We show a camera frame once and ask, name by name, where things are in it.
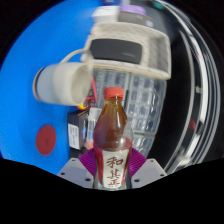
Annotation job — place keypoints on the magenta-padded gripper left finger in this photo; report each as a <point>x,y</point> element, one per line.
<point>75,171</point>

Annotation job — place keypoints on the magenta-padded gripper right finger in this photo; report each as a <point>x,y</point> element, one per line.
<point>148,171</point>

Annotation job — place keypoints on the clear red-capped drink bottle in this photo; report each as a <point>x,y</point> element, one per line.
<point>112,133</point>

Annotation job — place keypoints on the black box with white label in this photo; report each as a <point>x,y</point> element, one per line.
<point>75,130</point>

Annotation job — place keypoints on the flat round red coaster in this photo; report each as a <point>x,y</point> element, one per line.
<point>46,140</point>

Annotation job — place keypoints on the yellow multimeter with red leads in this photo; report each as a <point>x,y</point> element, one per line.
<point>94,90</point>

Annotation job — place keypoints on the white ceramic mug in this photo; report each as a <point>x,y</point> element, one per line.
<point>56,83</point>

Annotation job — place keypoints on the black rectangular speaker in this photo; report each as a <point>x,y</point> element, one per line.
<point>116,50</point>

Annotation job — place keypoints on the beige perforated tray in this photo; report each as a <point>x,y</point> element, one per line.
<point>156,43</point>

